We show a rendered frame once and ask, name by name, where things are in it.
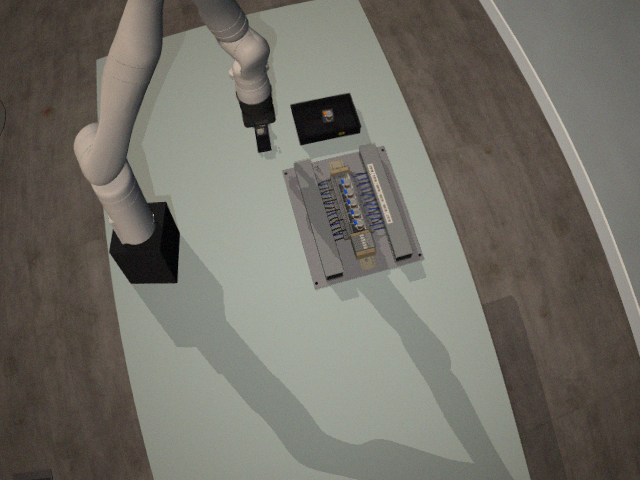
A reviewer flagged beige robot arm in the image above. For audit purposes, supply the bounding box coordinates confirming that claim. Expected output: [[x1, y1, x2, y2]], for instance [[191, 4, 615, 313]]
[[74, 0, 270, 245]]

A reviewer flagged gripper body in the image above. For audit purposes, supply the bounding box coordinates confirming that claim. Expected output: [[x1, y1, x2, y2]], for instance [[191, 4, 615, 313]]
[[235, 76, 276, 128]]

